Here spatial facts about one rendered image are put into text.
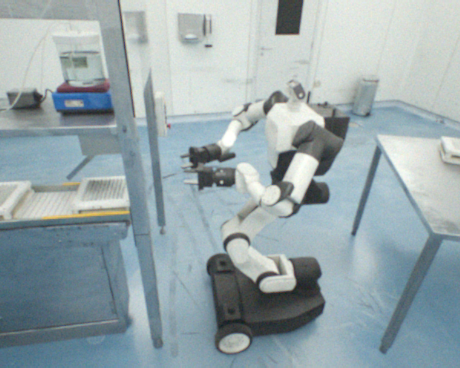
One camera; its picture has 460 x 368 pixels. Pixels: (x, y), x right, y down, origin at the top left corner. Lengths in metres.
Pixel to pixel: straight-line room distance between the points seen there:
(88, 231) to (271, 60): 4.28
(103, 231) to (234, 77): 3.97
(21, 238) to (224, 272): 1.10
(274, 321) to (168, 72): 3.81
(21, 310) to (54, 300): 0.18
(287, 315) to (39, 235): 1.29
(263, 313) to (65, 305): 1.04
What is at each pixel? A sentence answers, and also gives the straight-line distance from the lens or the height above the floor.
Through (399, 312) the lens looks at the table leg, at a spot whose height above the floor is 0.34.
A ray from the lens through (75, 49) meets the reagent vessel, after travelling 1.27.
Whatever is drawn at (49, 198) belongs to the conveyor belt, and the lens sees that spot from 1.68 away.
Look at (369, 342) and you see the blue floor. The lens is 2.15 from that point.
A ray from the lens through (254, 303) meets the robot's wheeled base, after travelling 1.91.
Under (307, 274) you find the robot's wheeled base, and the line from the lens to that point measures 1.91.
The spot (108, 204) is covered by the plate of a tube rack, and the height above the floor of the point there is 0.90.
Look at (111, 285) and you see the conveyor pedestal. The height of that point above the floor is 0.41.
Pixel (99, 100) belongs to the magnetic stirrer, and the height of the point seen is 1.32.
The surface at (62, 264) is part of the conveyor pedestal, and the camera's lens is 1.69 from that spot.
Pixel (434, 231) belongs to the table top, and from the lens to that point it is 1.54.
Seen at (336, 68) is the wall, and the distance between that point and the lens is 5.85.
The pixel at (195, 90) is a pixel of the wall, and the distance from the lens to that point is 4.96.
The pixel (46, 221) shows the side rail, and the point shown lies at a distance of 1.48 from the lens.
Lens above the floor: 1.65
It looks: 31 degrees down
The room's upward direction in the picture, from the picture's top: 1 degrees clockwise
